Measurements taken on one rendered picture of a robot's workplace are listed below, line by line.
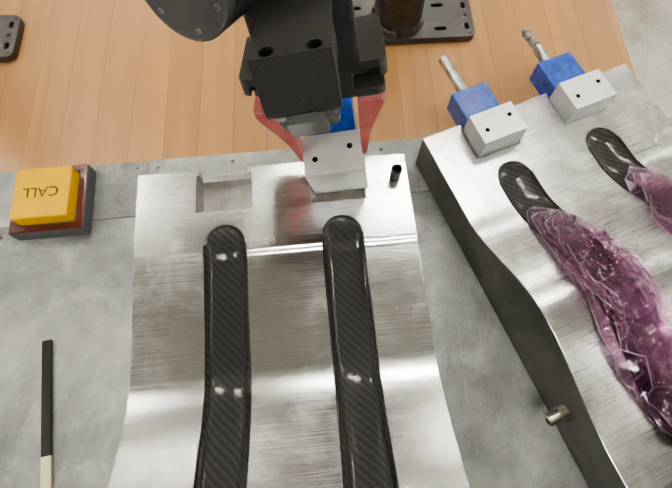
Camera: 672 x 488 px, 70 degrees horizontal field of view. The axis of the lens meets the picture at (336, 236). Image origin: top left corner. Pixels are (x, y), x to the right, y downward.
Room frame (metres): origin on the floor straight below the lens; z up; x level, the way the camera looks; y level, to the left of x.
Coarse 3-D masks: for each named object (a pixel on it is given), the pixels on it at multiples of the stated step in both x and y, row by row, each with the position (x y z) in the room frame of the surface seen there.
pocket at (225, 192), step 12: (204, 180) 0.22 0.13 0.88; (216, 180) 0.22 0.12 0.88; (228, 180) 0.22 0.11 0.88; (240, 180) 0.22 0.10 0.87; (204, 192) 0.21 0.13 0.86; (216, 192) 0.21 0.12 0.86; (228, 192) 0.21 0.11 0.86; (240, 192) 0.21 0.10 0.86; (204, 204) 0.20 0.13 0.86; (216, 204) 0.20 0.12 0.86; (228, 204) 0.20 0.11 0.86; (240, 204) 0.20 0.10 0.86
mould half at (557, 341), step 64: (576, 128) 0.29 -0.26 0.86; (640, 128) 0.29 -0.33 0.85; (448, 192) 0.22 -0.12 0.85; (576, 192) 0.21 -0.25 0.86; (512, 256) 0.14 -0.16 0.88; (640, 256) 0.13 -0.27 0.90; (512, 320) 0.09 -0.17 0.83; (576, 320) 0.08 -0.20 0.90; (576, 384) 0.02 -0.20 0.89; (576, 448) -0.03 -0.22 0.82; (640, 448) -0.03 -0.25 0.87
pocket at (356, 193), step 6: (312, 192) 0.21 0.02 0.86; (336, 192) 0.21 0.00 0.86; (342, 192) 0.21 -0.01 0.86; (348, 192) 0.21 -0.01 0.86; (354, 192) 0.21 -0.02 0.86; (360, 192) 0.21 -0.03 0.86; (312, 198) 0.21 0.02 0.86; (318, 198) 0.21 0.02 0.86; (324, 198) 0.21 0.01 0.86; (330, 198) 0.21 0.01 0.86; (336, 198) 0.21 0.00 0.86; (342, 198) 0.21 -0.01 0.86; (348, 198) 0.21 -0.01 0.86; (354, 198) 0.21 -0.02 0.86; (360, 198) 0.21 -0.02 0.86
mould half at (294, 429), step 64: (192, 192) 0.20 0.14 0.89; (256, 192) 0.20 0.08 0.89; (384, 192) 0.20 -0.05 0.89; (192, 256) 0.14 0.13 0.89; (256, 256) 0.14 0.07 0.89; (320, 256) 0.14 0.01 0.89; (384, 256) 0.14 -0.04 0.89; (192, 320) 0.08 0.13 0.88; (256, 320) 0.08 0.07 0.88; (320, 320) 0.08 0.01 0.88; (384, 320) 0.08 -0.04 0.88; (192, 384) 0.03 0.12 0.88; (256, 384) 0.03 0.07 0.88; (320, 384) 0.03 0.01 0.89; (384, 384) 0.02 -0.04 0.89; (128, 448) -0.02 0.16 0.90; (192, 448) -0.02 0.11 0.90; (256, 448) -0.02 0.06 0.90; (320, 448) -0.02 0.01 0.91; (448, 448) -0.02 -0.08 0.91
